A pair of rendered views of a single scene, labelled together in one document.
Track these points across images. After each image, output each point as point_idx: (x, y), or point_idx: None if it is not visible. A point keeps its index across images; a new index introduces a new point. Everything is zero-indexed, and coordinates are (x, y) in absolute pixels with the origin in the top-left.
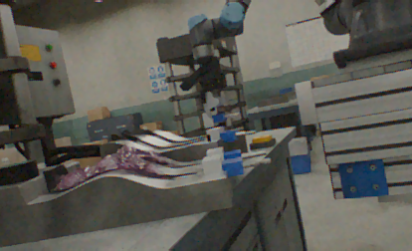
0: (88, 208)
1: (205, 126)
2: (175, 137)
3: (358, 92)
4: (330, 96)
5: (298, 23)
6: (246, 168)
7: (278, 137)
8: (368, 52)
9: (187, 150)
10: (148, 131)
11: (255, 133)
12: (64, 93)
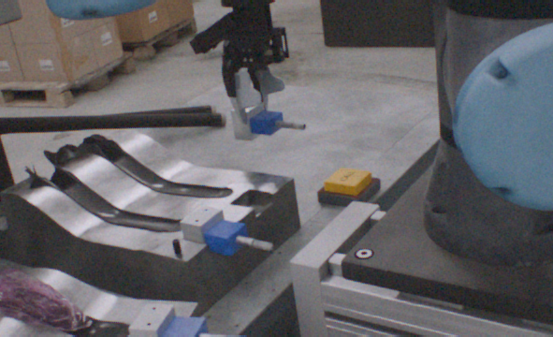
0: None
1: (236, 137)
2: (167, 163)
3: (405, 325)
4: (353, 310)
5: None
6: (246, 312)
7: (404, 156)
8: (408, 291)
9: (139, 257)
10: (114, 145)
11: (388, 100)
12: None
